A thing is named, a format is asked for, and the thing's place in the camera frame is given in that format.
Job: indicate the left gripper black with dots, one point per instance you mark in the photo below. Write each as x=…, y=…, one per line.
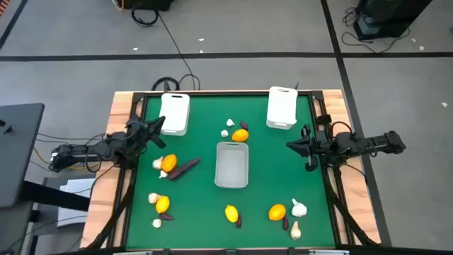
x=139, y=134

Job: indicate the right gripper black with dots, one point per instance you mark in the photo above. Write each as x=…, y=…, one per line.
x=320, y=145

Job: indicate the orange fruit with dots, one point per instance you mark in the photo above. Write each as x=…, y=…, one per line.
x=169, y=163
x=240, y=135
x=277, y=212

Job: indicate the long purple eggplant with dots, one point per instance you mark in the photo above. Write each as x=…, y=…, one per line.
x=184, y=169

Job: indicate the small purple eggplant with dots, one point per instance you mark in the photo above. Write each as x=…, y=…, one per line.
x=244, y=125
x=285, y=223
x=239, y=221
x=166, y=216

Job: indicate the small white garlic bulb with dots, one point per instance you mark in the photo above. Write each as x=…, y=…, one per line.
x=163, y=174
x=230, y=123
x=224, y=133
x=156, y=223

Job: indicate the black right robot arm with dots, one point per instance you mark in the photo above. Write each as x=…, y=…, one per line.
x=375, y=141

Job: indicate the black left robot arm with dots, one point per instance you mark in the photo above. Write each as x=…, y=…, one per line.
x=81, y=152

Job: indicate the white plastic basket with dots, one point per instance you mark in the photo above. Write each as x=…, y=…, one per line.
x=282, y=106
x=175, y=113

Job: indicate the large white garlic bulb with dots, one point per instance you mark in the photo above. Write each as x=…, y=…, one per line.
x=299, y=209

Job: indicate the grey plastic basket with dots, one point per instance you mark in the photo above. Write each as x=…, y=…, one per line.
x=231, y=166

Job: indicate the yellow lemon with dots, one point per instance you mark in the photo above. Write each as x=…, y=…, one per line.
x=231, y=213
x=163, y=204

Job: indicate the green table mat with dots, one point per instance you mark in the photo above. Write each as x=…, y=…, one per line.
x=198, y=212

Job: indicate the white paper stack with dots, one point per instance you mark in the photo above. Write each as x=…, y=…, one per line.
x=76, y=216

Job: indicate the black support beam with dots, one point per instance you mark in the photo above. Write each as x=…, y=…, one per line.
x=53, y=196

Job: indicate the black case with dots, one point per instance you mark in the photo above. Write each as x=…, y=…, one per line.
x=148, y=3

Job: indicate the grey desk panel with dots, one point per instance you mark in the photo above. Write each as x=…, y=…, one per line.
x=17, y=152

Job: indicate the black equipment box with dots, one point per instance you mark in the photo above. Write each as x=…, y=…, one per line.
x=382, y=17

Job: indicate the orange striped object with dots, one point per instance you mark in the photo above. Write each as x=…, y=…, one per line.
x=2, y=5

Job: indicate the silver metal bracket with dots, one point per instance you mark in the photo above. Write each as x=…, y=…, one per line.
x=134, y=253
x=329, y=252

